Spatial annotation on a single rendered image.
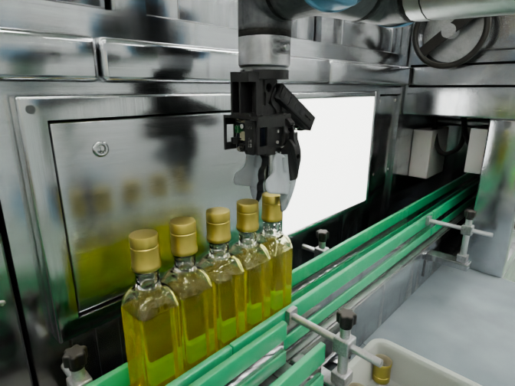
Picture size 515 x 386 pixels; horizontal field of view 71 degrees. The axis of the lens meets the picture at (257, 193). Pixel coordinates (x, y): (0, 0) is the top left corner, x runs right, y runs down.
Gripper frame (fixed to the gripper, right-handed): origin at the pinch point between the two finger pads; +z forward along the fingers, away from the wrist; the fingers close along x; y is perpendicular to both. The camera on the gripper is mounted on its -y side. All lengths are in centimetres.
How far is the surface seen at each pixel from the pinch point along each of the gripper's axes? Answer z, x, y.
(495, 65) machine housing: -24, 11, -84
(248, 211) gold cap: 0.2, 1.3, 6.9
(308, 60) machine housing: -23.2, -12.6, -26.0
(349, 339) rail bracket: 18.4, 16.0, 0.4
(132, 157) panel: -7.6, -12.7, 17.1
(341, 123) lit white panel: -8.6, -12.0, -40.4
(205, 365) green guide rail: 18.9, 4.1, 18.3
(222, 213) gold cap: -0.9, 1.4, 12.0
